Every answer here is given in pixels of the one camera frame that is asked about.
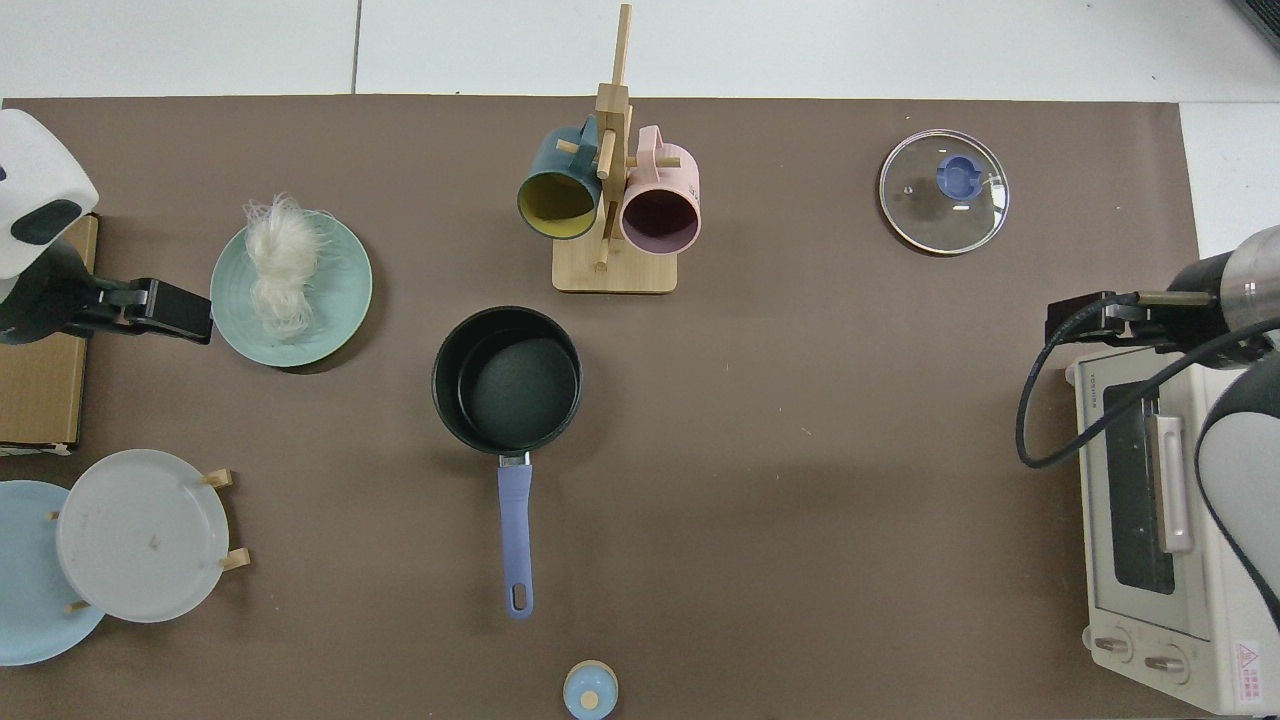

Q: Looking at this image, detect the wire basket with wooden floor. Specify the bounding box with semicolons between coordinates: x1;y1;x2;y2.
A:
0;213;99;458

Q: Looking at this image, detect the grey round plate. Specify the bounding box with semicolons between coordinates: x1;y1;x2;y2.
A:
56;449;231;624

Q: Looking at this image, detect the black pot with blue handle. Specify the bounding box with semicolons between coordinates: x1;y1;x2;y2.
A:
432;306;583;621

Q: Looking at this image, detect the wooden cup stand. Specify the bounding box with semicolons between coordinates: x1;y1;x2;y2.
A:
552;3;683;295

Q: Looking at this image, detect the glass lid with blue knob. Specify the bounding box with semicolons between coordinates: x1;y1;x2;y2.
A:
879;129;1010;255

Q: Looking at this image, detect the light blue round plate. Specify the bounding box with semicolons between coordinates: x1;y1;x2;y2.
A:
0;480;109;667

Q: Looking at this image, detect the green round plate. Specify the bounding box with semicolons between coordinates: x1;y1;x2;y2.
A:
210;208;373;369

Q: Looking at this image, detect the dark teal mug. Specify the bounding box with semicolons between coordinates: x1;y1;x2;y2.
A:
516;115;603;241

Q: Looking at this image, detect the pink mug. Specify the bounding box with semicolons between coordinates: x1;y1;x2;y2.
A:
620;125;701;253

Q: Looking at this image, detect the white vermicelli bundle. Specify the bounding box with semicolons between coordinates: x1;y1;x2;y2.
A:
243;193;336;341

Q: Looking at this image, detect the wooden plate rack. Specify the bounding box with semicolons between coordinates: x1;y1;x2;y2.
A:
45;468;251;613

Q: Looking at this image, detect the black striped object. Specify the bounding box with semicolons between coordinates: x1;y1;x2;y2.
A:
1232;0;1280;53

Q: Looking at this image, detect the brown table cloth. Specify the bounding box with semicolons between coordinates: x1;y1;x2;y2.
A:
0;95;1201;720

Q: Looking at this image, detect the small blue round thing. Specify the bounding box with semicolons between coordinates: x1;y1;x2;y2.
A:
563;660;619;720

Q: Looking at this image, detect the pale toaster oven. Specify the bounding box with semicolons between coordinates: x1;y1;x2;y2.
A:
1065;340;1280;716

